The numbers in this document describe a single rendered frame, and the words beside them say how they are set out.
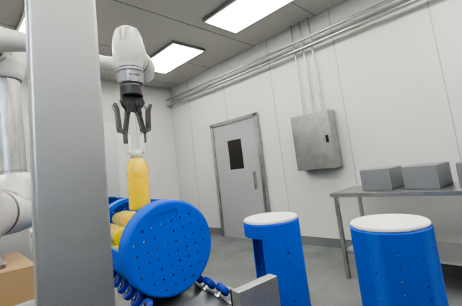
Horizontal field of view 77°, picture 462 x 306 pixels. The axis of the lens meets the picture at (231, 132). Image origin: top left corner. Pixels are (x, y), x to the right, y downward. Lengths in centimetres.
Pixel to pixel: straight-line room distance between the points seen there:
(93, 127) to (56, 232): 10
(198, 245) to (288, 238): 59
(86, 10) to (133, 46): 73
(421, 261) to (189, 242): 78
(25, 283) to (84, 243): 82
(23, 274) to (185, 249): 47
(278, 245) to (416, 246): 57
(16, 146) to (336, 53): 397
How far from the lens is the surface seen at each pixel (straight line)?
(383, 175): 338
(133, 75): 105
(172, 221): 96
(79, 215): 30
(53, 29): 33
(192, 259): 101
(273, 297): 67
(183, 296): 106
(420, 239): 123
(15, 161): 135
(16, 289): 112
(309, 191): 464
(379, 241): 120
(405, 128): 408
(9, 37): 127
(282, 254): 148
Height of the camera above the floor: 131
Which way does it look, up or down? 7 degrees up
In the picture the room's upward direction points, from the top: 7 degrees counter-clockwise
